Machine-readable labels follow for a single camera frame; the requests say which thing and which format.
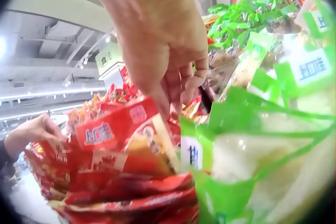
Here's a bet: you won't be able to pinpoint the person's left hand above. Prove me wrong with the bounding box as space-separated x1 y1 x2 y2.
4 114 71 154

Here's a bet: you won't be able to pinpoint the person's right hand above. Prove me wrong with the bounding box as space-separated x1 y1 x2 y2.
88 0 210 120

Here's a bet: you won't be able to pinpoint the person's right fingers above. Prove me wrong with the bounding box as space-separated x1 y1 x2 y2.
142 56 210 120

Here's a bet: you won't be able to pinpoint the person's left fingers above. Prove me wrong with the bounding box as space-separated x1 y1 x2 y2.
39 115 71 153

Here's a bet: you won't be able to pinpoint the red snack packet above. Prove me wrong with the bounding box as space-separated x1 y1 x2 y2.
76 97 182 175

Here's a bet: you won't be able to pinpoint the black wrist band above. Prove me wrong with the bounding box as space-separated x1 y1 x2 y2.
0 139 17 180

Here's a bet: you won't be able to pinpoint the white green hanging sign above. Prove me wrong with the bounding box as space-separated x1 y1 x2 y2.
95 42 125 80

